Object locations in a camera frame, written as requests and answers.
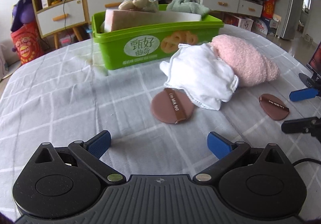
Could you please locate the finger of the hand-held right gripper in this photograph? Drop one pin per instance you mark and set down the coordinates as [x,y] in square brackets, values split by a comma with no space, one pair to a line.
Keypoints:
[303,94]
[296,125]

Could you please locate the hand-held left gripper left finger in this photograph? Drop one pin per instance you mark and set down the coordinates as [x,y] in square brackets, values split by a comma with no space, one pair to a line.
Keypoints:
[97,144]

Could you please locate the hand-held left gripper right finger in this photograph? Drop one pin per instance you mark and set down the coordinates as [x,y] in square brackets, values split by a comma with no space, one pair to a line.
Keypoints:
[220,146]

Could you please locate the pink towel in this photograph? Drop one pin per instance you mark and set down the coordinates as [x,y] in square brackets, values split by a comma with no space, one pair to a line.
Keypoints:
[245,63]

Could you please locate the white cloth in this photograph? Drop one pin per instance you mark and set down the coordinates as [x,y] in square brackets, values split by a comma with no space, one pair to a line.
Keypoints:
[200,73]

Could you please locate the green plastic box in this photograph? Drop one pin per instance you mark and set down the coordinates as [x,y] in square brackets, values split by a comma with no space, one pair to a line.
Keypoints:
[112,46]

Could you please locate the white foam block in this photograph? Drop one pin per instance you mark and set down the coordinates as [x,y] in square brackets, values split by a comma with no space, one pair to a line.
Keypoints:
[140,19]

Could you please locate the green towel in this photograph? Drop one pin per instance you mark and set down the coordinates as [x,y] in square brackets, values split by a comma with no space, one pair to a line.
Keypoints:
[185,4]

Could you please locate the bear doll checkered dress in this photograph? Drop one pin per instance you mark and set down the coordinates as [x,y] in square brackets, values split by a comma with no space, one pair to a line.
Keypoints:
[139,2]

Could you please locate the teardrop brown powder puff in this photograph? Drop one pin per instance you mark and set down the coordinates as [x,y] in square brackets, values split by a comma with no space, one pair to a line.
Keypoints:
[272,108]

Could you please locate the black monitor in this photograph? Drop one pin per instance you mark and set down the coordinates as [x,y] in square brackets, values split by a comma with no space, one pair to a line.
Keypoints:
[316,63]

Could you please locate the round brown powder puff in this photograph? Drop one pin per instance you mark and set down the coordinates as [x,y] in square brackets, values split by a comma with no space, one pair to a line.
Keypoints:
[163,108]

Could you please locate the grey refrigerator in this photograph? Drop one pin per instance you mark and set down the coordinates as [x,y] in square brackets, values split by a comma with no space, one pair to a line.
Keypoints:
[293,1]

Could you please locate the red snack bag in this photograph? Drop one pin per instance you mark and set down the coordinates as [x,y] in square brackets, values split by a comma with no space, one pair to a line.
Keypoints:
[268,6]

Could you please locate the red white printed box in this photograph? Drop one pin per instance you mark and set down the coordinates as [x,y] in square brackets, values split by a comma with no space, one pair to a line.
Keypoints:
[238,22]

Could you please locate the clear box pink label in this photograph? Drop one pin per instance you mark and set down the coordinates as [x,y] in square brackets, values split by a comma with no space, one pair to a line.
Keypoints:
[67,40]

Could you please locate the low wooden drawer stand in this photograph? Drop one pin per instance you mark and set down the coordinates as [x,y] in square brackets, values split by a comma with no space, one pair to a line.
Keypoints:
[233,4]

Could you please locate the red printed bag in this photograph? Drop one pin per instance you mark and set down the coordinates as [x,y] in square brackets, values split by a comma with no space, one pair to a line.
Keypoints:
[26,44]

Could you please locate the wooden cabinet white drawers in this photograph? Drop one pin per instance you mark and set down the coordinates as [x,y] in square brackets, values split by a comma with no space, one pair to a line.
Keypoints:
[72,11]

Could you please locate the purple plush toy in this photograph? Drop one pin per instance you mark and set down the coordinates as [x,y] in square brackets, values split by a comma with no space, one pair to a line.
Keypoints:
[23,11]

